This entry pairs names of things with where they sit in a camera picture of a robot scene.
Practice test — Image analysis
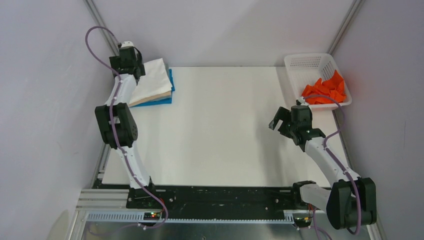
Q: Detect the blue folded t shirt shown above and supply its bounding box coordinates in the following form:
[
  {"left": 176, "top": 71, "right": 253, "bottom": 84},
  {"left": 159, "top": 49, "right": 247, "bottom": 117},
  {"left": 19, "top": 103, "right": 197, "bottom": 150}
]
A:
[{"left": 134, "top": 68, "right": 176, "bottom": 107}]

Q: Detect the aluminium frame rail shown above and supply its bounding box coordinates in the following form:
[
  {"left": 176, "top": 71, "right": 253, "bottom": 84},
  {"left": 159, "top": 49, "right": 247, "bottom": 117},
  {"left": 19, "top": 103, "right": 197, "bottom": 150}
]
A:
[{"left": 82, "top": 0, "right": 119, "bottom": 56}]

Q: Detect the white t shirt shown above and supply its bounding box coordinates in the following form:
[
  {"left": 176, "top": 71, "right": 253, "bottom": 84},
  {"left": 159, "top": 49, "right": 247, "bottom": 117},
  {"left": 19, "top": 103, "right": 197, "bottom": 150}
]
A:
[{"left": 129, "top": 58, "right": 172, "bottom": 104}]

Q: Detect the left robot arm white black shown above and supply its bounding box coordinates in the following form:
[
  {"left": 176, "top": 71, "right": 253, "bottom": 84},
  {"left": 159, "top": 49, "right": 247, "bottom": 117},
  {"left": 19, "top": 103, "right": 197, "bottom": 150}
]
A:
[{"left": 94, "top": 41, "right": 158, "bottom": 208}]

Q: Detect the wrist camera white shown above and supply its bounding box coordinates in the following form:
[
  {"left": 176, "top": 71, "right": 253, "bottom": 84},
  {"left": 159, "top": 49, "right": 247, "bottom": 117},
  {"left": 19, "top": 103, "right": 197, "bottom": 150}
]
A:
[
  {"left": 119, "top": 41, "right": 135, "bottom": 49},
  {"left": 295, "top": 97, "right": 310, "bottom": 106}
]

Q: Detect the right circuit board with leds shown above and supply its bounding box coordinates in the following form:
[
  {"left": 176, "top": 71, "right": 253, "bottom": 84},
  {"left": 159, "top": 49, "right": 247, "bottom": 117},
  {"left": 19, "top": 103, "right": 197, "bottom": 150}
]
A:
[{"left": 293, "top": 217, "right": 313, "bottom": 230}]

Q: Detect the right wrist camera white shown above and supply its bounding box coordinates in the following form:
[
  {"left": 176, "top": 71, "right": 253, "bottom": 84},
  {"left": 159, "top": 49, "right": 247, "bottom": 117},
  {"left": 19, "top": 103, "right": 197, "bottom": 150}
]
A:
[{"left": 295, "top": 97, "right": 310, "bottom": 106}]

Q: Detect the white toothed cable strip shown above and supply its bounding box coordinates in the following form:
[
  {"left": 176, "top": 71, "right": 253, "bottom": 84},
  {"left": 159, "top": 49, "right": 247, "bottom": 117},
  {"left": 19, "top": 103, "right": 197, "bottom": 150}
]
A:
[{"left": 86, "top": 211, "right": 294, "bottom": 224}]

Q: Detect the left circuit board with leds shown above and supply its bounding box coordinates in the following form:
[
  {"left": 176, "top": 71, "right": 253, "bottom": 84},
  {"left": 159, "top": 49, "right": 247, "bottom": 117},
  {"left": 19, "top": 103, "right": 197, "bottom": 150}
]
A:
[{"left": 143, "top": 212, "right": 162, "bottom": 221}]

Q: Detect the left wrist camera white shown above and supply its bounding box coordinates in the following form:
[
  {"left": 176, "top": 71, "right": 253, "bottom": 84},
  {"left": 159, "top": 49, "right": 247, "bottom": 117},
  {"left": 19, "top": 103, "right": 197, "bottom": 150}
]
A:
[{"left": 119, "top": 41, "right": 135, "bottom": 49}]

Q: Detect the orange t shirt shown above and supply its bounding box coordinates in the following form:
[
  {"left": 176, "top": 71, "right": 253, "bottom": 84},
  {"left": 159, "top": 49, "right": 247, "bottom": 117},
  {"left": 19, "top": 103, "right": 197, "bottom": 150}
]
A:
[{"left": 301, "top": 70, "right": 347, "bottom": 105}]

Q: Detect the white plastic basket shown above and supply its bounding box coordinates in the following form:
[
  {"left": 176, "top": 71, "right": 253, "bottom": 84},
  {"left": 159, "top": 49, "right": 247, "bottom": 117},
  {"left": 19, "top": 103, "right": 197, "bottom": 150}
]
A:
[{"left": 284, "top": 53, "right": 341, "bottom": 100}]

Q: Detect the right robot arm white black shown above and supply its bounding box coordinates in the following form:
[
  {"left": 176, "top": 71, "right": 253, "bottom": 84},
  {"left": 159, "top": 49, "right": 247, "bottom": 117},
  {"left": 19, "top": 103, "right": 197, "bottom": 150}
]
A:
[{"left": 268, "top": 105, "right": 377, "bottom": 234}]

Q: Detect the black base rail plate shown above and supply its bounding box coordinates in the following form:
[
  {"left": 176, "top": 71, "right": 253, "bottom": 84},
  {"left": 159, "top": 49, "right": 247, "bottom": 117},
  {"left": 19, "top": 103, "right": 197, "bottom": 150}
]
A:
[{"left": 92, "top": 178, "right": 327, "bottom": 221}]

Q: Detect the circuit board with leds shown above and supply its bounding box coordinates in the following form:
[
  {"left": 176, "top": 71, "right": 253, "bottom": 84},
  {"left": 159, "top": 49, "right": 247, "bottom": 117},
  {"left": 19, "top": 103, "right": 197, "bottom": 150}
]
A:
[
  {"left": 293, "top": 217, "right": 313, "bottom": 230},
  {"left": 143, "top": 212, "right": 162, "bottom": 221}
]

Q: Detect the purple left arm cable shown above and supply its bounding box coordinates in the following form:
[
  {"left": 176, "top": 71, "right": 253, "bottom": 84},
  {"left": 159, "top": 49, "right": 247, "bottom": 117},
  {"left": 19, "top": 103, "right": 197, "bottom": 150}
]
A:
[{"left": 85, "top": 26, "right": 169, "bottom": 230}]

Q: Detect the beige folded t shirt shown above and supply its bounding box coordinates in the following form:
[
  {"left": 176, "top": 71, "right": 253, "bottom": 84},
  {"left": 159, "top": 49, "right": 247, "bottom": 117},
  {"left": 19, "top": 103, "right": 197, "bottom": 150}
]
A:
[{"left": 129, "top": 91, "right": 173, "bottom": 107}]

